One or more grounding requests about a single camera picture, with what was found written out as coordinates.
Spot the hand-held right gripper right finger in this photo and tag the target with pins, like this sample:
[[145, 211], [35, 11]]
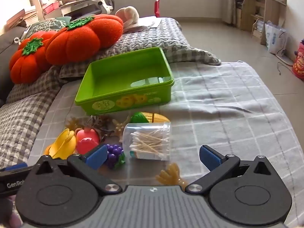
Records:
[[210, 158]]

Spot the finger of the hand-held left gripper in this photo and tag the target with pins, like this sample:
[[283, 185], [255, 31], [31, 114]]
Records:
[[16, 166]]

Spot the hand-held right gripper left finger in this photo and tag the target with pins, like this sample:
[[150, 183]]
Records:
[[96, 158]]

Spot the purple toy grapes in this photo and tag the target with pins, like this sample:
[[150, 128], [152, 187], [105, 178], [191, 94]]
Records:
[[114, 152]]

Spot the pink round toy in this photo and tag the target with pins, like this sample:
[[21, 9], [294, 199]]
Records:
[[86, 140]]

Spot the yellow toy cup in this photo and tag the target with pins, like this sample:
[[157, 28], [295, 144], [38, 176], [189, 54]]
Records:
[[61, 144]]

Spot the clear cotton swab container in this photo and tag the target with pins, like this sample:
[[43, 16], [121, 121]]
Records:
[[147, 142]]

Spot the yellow toy corn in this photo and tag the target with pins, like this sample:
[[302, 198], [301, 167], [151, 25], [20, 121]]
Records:
[[142, 118]]

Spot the green plastic box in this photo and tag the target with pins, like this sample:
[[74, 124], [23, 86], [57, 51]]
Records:
[[123, 80]]

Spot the person's left hand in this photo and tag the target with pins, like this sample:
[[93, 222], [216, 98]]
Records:
[[9, 211]]

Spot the dark striped toy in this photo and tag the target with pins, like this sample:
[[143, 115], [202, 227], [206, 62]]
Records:
[[97, 123]]

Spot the amber hand-shaped toy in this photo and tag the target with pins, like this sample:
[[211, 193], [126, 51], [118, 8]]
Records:
[[171, 177]]

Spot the light grey grid sheet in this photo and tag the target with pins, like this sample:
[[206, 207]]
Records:
[[225, 114]]

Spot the small orange pumpkin cushion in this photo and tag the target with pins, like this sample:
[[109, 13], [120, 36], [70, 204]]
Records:
[[26, 61]]

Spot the large orange pumpkin cushion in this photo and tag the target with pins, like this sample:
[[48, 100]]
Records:
[[90, 35]]

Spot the dark grey sofa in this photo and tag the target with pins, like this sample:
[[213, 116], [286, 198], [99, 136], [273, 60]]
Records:
[[7, 42]]

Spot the red printed bag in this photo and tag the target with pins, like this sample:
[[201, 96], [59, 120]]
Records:
[[299, 64]]

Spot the grey checked blanket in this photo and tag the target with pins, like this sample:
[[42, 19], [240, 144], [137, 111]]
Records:
[[152, 38]]

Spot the white plastic bag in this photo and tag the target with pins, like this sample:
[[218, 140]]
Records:
[[275, 38]]

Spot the teal patterned pillow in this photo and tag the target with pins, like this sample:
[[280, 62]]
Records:
[[47, 23]]

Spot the white papers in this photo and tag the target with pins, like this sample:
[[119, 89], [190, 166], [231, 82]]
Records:
[[149, 22]]

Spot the white plush toy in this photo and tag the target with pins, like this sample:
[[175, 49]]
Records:
[[129, 14]]

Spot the stack of books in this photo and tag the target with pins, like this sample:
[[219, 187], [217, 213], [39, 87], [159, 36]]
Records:
[[23, 17]]

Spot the wooden bookshelf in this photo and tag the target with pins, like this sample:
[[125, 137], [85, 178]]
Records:
[[270, 11]]

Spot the red upright object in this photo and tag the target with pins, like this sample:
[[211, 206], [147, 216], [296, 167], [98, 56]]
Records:
[[157, 7]]

